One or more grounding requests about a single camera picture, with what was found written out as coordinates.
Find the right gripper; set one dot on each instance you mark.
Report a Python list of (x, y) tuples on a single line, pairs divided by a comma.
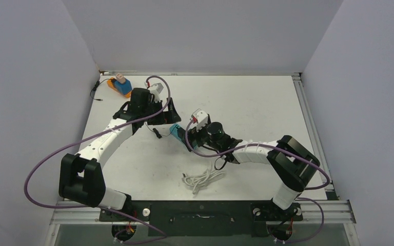
[(194, 134)]

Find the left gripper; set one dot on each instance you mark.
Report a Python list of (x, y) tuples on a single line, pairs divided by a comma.
[(168, 117)]

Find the teal power strip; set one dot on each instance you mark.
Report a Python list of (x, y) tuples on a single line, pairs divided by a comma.
[(178, 132)]

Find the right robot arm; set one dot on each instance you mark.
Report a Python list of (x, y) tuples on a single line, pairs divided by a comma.
[(293, 163)]

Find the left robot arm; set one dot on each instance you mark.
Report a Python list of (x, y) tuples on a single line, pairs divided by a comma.
[(81, 174)]

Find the blue plug adapter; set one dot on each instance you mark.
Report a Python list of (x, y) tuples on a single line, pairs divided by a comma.
[(123, 89)]

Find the white charger plug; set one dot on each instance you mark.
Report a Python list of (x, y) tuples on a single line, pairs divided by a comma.
[(120, 78)]

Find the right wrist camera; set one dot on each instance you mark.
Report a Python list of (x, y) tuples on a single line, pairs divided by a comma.
[(200, 118)]

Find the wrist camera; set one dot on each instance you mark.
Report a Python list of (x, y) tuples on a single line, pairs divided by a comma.
[(200, 118), (155, 90)]

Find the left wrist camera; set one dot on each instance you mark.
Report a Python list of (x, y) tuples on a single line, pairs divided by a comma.
[(155, 90)]

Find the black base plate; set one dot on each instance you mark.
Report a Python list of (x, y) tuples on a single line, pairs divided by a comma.
[(213, 217)]

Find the aluminium right rail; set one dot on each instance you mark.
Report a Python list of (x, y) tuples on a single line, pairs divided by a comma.
[(313, 134)]

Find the aluminium rail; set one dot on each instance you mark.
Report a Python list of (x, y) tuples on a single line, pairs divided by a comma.
[(88, 216), (313, 134)]

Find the aluminium front rail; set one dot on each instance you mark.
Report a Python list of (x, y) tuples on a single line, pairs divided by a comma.
[(88, 216)]

